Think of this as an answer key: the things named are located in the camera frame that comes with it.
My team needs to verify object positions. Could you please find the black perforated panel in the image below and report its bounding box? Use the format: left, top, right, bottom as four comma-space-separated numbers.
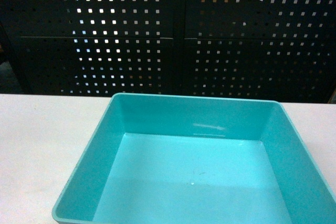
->
182, 0, 335, 103
1, 0, 185, 97

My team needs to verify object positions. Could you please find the black perforated panel left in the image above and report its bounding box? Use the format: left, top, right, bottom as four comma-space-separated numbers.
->
1, 0, 185, 97

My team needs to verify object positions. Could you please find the teal plastic tray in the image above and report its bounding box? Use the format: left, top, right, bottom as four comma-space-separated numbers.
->
52, 93, 335, 223

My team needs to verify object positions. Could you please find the black perforated panel right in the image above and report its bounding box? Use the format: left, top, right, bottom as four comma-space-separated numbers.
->
182, 0, 335, 103

